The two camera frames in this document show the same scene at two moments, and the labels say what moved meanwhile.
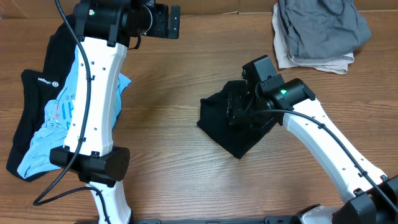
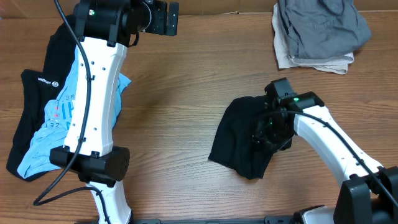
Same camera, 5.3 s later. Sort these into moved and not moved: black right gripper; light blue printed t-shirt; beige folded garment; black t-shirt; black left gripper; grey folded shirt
Moved: black right gripper; black t-shirt
Not moved: beige folded garment; light blue printed t-shirt; black left gripper; grey folded shirt
